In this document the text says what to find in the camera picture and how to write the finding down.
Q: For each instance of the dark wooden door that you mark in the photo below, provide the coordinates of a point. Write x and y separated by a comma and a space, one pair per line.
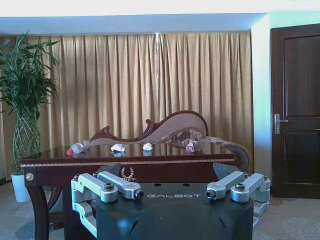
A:
297, 110

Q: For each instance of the crumpled white paper ball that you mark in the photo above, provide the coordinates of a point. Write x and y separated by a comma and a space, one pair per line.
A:
117, 147
147, 146

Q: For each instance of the crushed plastic bottle red cap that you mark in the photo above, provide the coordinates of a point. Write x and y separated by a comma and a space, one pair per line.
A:
78, 148

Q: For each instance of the dark wooden table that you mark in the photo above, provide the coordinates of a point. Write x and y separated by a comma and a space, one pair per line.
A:
130, 156

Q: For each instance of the carved wooden chaise lounge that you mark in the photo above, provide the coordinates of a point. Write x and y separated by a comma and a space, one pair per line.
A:
175, 132

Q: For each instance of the crumpled pink wrapper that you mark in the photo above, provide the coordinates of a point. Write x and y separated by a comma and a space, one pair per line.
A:
190, 147

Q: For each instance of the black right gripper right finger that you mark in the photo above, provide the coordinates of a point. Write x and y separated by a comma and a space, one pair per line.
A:
237, 185

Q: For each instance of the white plant pot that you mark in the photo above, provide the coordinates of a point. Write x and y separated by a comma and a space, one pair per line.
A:
20, 188

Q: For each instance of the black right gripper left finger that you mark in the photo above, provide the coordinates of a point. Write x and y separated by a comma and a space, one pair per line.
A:
105, 185

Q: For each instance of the tall green bamboo plant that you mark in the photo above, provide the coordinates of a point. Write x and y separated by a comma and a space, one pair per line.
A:
20, 82

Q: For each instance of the golden pleated curtain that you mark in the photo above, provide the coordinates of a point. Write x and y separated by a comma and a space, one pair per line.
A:
150, 87

